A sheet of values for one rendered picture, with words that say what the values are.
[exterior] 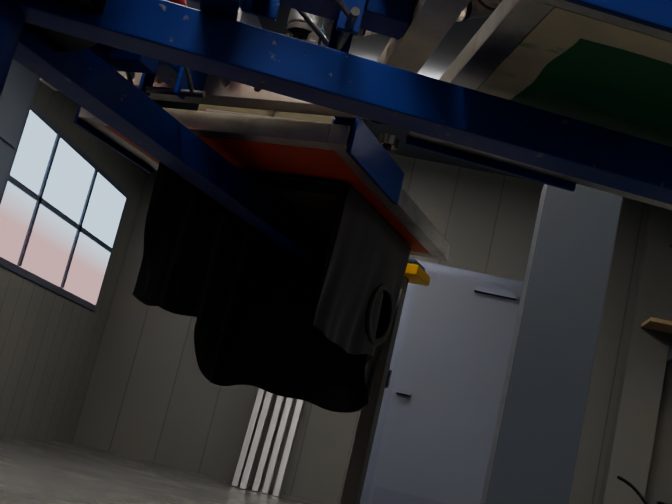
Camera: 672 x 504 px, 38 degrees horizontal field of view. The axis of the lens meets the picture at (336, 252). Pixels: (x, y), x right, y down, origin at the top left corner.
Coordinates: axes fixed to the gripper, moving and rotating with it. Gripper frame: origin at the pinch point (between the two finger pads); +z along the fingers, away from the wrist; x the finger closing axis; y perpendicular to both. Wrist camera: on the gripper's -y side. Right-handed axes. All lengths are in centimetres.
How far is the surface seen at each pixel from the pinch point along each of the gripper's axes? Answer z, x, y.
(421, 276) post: 16, 69, 18
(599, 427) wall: 1, 651, 11
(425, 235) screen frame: 14.1, 32.1, 28.8
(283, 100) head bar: 9.7, -32.9, 19.1
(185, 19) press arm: 18, -79, 27
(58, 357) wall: 45, 461, -382
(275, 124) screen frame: 11.3, -24.8, 14.4
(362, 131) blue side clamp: 9.8, -21.4, 30.2
